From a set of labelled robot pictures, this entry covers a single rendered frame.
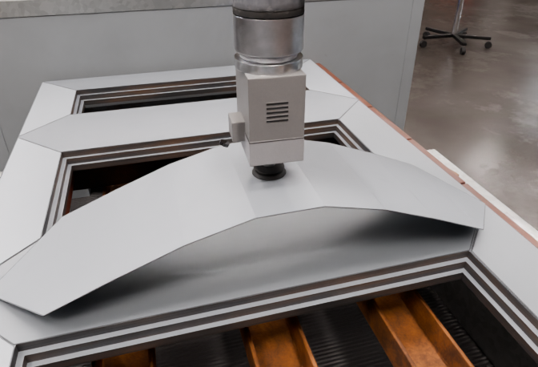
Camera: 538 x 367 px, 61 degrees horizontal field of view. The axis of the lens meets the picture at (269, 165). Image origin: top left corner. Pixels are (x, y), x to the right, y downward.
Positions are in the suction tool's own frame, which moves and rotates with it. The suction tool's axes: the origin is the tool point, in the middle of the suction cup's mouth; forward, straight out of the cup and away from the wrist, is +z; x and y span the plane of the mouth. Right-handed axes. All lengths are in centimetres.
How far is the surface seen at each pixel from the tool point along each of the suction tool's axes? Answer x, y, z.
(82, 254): -23.2, 3.0, 5.1
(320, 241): 6.9, 1.5, 10.1
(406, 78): 66, -84, 21
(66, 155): -31.7, -34.0, 10.7
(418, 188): 21.8, -0.3, 4.8
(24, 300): -29.5, 6.4, 7.7
